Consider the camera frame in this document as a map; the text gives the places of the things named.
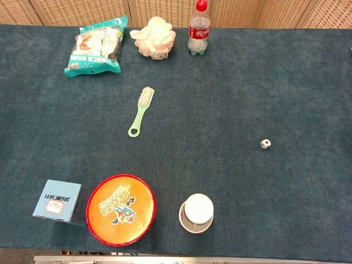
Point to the small white die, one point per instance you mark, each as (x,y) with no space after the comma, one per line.
(265,144)

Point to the green plastic scrub brush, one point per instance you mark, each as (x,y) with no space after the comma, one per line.
(143,105)

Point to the dark teal table cloth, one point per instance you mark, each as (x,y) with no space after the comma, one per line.
(220,110)

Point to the white upturned paper cup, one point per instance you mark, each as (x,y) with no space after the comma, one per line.
(198,210)

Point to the red bowl with noodles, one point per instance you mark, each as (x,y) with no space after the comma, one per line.
(121,210)

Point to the white mesh bath pouf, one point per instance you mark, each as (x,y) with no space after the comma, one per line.
(155,37)

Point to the clear red-label cola bottle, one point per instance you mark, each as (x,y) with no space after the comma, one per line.
(199,33)

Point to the teal printed snack bag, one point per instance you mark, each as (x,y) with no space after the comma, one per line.
(94,44)

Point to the blue cardboard box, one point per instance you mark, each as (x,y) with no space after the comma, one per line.
(56,199)

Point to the woven rattan folding screen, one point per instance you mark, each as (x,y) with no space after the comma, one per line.
(82,11)

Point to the aluminium profile rail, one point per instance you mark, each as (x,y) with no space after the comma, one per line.
(165,259)

